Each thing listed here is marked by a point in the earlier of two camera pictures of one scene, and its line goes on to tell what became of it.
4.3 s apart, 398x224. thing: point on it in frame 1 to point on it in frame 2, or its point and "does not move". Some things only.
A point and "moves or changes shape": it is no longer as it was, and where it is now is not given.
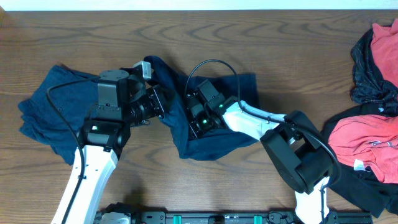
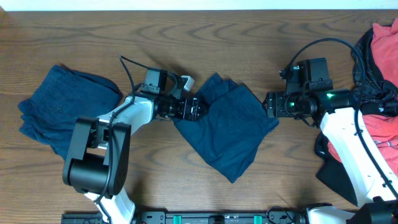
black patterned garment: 369,86 does not move
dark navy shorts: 172,89 moves or changes shape
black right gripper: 196,132 to 276,101
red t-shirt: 371,142 does not move
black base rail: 161,217 does not move
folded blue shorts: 40,120 does not move
